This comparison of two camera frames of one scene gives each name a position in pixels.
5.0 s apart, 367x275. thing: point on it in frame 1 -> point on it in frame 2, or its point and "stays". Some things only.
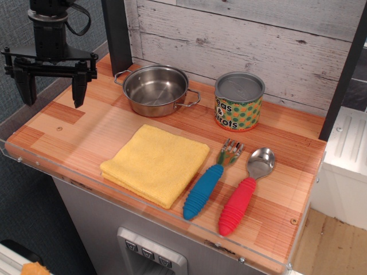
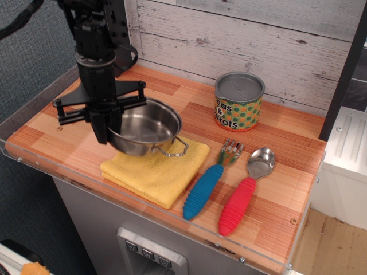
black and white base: x=13 y=256 stays
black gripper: x=50 y=54 -> x=98 y=89
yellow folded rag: x=156 y=165 stays
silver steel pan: x=156 y=90 -> x=153 y=127
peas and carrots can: x=238 y=99 stays
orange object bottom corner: x=34 y=268 stays
